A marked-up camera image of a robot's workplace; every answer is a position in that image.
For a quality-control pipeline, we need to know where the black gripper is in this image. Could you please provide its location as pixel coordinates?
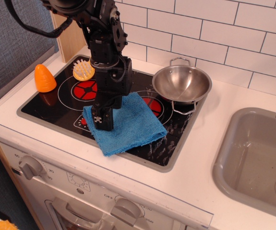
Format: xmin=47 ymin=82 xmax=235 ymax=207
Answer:
xmin=91 ymin=57 xmax=132 ymax=131

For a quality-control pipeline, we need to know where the blue towel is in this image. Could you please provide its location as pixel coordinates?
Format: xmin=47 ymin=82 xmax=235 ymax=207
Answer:
xmin=83 ymin=92 xmax=168 ymax=156

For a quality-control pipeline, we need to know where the steel bowl with handles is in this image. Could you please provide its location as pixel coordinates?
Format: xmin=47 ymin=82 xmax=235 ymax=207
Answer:
xmin=152 ymin=57 xmax=212 ymax=115

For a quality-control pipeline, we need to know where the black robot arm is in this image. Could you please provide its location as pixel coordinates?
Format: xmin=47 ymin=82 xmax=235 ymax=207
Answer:
xmin=43 ymin=0 xmax=132 ymax=131

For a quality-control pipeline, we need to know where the yellow dish brush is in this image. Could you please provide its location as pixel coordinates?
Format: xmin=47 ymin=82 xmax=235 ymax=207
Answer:
xmin=73 ymin=59 xmax=95 ymax=81

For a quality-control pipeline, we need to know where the black toy stove top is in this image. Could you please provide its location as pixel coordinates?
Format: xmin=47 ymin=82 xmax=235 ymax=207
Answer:
xmin=17 ymin=55 xmax=205 ymax=172

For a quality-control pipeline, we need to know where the orange toy carrot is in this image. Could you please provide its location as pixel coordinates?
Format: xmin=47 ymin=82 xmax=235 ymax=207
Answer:
xmin=35 ymin=64 xmax=57 ymax=93

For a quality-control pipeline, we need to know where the left grey oven knob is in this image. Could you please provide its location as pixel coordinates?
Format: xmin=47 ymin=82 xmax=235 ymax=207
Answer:
xmin=19 ymin=156 xmax=43 ymax=180

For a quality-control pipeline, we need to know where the grey oven knob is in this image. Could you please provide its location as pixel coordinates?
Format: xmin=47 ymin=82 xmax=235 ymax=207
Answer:
xmin=19 ymin=156 xmax=43 ymax=180
xmin=110 ymin=198 xmax=141 ymax=227

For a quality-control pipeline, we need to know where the right grey oven knob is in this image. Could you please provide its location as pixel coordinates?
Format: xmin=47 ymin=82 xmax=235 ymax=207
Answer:
xmin=110 ymin=198 xmax=141 ymax=227

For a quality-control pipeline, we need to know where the orange fuzzy object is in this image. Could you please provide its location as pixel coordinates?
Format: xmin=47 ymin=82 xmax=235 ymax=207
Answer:
xmin=0 ymin=220 xmax=18 ymax=230

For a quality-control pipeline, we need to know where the grey sink basin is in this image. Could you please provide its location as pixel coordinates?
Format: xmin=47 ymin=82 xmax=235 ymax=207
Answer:
xmin=213 ymin=107 xmax=276 ymax=216

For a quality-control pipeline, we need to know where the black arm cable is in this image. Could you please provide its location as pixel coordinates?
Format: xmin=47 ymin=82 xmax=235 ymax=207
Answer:
xmin=4 ymin=0 xmax=73 ymax=39

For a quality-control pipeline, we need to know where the grey oven door handle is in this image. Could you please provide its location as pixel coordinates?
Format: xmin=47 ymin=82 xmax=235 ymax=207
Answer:
xmin=51 ymin=197 xmax=116 ymax=230

